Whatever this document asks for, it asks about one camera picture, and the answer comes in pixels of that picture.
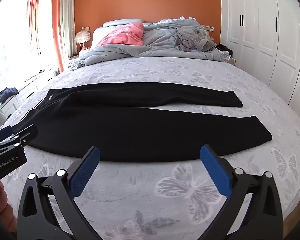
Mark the window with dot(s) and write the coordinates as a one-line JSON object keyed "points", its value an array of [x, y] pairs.
{"points": [[12, 42]]}

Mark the bed with grey butterfly blanket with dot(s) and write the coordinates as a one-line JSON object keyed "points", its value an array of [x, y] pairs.
{"points": [[170, 72]]}

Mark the grey duvet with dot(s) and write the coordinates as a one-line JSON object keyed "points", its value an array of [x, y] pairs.
{"points": [[160, 42]]}

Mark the black item on nightstand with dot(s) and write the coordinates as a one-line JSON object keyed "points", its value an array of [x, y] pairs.
{"points": [[223, 49]]}

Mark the person's left hand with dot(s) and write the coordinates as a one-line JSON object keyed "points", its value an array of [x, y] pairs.
{"points": [[3, 205]]}

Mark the pink pillow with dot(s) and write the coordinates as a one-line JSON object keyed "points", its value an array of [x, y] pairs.
{"points": [[122, 36]]}

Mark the white window seat cabinet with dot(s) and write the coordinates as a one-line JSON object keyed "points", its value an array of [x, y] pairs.
{"points": [[32, 87]]}

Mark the orange curtain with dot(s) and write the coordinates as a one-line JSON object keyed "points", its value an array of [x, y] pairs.
{"points": [[57, 25]]}

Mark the dark blue clothing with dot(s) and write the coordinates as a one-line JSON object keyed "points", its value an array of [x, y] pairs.
{"points": [[8, 93]]}

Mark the grey padded headboard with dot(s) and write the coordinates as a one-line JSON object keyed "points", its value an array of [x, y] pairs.
{"points": [[120, 21]]}

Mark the grey crumpled garment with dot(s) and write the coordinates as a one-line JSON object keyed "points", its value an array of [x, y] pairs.
{"points": [[195, 38]]}

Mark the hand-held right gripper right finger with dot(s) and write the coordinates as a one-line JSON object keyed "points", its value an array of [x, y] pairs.
{"points": [[216, 170]]}

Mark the white nightstand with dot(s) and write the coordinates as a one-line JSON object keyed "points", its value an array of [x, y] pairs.
{"points": [[73, 56], [232, 61]]}

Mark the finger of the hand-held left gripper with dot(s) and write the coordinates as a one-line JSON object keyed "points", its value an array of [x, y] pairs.
{"points": [[27, 134], [1, 133]]}

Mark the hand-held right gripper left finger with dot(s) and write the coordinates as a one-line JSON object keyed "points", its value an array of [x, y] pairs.
{"points": [[86, 170]]}

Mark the black pants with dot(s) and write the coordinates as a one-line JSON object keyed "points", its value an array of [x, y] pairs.
{"points": [[140, 130]]}

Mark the white feather table lamp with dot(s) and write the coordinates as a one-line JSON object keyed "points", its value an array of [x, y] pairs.
{"points": [[83, 37]]}

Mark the white wardrobe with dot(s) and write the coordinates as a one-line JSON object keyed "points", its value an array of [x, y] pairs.
{"points": [[265, 30]]}

